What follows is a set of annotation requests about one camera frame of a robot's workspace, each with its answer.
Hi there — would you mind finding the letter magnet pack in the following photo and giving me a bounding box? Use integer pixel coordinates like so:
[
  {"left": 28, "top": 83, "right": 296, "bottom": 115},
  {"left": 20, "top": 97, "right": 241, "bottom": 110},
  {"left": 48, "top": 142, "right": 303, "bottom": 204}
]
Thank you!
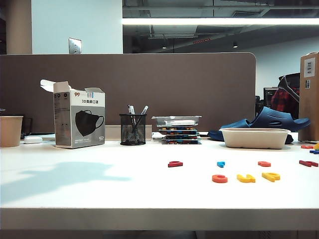
[
  {"left": 160, "top": 134, "right": 200, "bottom": 140},
  {"left": 158, "top": 126, "right": 198, "bottom": 132},
  {"left": 160, "top": 139, "right": 200, "bottom": 145}
]

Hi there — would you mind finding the brown desk partition screen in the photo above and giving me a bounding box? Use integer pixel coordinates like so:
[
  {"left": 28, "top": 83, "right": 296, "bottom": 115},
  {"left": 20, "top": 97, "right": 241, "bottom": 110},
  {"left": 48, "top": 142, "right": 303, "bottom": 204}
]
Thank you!
[{"left": 0, "top": 52, "right": 257, "bottom": 141}]

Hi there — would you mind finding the navy blue rubber slipper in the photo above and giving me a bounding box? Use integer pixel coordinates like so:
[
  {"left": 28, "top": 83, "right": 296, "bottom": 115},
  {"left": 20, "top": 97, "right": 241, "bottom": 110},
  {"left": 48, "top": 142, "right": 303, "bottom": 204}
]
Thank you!
[
  {"left": 207, "top": 119, "right": 252, "bottom": 142},
  {"left": 249, "top": 107, "right": 312, "bottom": 132}
]

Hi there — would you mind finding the brown cardboard box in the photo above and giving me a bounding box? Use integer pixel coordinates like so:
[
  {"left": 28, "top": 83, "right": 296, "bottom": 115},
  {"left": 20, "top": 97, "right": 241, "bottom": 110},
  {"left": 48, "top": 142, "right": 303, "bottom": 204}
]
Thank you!
[{"left": 298, "top": 52, "right": 319, "bottom": 142}]

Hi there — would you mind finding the beige pulp tray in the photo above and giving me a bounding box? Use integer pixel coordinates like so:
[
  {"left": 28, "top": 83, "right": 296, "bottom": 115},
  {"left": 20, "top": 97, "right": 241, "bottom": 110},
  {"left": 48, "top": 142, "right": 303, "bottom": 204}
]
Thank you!
[{"left": 219, "top": 128, "right": 292, "bottom": 150}]

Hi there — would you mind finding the metal wall switch plate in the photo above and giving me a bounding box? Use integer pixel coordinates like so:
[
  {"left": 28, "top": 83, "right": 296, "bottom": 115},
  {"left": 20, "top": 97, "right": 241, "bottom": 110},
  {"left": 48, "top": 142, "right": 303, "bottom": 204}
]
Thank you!
[{"left": 68, "top": 37, "right": 82, "bottom": 55}]

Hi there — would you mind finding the dark red letter magnet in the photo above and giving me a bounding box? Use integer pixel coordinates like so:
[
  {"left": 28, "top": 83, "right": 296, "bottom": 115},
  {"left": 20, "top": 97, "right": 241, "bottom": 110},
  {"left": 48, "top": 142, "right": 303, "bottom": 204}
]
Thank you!
[{"left": 299, "top": 160, "right": 319, "bottom": 168}]

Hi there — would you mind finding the grey white mask box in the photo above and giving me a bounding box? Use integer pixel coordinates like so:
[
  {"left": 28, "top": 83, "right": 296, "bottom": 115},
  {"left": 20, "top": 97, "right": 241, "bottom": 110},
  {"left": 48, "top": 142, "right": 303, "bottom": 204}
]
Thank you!
[{"left": 39, "top": 79, "right": 106, "bottom": 149}]

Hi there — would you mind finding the yellow letter u magnet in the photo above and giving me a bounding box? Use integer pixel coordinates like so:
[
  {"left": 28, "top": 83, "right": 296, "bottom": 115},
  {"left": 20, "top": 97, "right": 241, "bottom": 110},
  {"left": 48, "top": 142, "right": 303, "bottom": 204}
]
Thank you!
[{"left": 236, "top": 174, "right": 256, "bottom": 184}]

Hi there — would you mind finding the white flat item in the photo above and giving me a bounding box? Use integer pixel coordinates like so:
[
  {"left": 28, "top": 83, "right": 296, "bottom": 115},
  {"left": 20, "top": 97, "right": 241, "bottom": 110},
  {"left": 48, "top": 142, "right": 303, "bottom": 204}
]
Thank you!
[{"left": 163, "top": 120, "right": 195, "bottom": 126}]

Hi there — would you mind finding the brown paper cup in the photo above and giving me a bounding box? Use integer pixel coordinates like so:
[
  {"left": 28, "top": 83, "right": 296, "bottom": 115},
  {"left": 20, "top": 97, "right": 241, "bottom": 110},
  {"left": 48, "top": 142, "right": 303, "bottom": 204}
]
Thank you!
[{"left": 0, "top": 116, "right": 23, "bottom": 148}]

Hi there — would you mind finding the clear plastic case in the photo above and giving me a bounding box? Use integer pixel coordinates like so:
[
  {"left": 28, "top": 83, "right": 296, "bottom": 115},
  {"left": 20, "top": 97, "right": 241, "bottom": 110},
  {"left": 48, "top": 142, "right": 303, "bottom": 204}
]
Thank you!
[{"left": 151, "top": 116, "right": 202, "bottom": 128}]

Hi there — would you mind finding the beige cable raceway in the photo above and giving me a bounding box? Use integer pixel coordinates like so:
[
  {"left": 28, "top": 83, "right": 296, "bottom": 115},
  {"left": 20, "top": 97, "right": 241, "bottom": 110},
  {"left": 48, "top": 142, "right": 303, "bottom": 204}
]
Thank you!
[{"left": 104, "top": 124, "right": 152, "bottom": 141}]

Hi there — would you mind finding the red plaid garment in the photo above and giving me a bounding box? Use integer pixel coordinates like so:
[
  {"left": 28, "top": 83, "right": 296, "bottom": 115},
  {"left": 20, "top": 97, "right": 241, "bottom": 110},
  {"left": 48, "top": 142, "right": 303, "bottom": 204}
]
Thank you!
[{"left": 270, "top": 87, "right": 300, "bottom": 120}]

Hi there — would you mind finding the white earbuds case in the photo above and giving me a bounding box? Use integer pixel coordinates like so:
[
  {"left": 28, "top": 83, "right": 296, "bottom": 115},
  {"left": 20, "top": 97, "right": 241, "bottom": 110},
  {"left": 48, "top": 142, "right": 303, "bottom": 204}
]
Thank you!
[{"left": 23, "top": 136, "right": 43, "bottom": 144}]

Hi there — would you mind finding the yellow letter p magnet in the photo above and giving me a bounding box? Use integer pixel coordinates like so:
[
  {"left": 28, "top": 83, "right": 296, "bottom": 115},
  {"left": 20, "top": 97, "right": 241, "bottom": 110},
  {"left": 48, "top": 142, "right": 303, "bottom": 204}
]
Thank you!
[{"left": 261, "top": 172, "right": 281, "bottom": 182}]

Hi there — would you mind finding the black mesh pen holder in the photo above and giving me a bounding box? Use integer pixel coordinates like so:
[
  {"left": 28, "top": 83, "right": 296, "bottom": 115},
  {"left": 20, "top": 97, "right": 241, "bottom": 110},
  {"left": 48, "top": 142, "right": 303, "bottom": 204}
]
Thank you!
[{"left": 119, "top": 114, "right": 147, "bottom": 146}]

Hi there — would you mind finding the orange letter c magnet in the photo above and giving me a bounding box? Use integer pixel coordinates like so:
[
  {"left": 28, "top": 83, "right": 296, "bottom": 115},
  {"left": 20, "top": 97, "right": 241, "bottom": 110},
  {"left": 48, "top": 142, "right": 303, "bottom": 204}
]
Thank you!
[{"left": 211, "top": 174, "right": 229, "bottom": 184}]

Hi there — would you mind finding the black bag with grey strap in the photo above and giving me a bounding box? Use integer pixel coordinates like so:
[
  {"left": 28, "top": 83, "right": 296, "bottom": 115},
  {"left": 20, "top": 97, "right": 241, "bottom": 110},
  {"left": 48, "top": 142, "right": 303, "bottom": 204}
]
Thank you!
[{"left": 277, "top": 73, "right": 301, "bottom": 103}]

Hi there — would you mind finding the black monitor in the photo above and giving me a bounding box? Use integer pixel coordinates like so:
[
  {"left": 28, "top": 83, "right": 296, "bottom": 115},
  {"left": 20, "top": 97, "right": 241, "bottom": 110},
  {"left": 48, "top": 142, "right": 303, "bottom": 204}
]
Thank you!
[{"left": 263, "top": 87, "right": 279, "bottom": 102}]

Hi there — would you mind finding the black silver pen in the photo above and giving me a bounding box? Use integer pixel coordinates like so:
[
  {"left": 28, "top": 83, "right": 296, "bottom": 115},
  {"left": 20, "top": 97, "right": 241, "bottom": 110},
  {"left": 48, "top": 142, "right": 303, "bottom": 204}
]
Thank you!
[
  {"left": 127, "top": 104, "right": 137, "bottom": 125},
  {"left": 134, "top": 105, "right": 149, "bottom": 127}
]

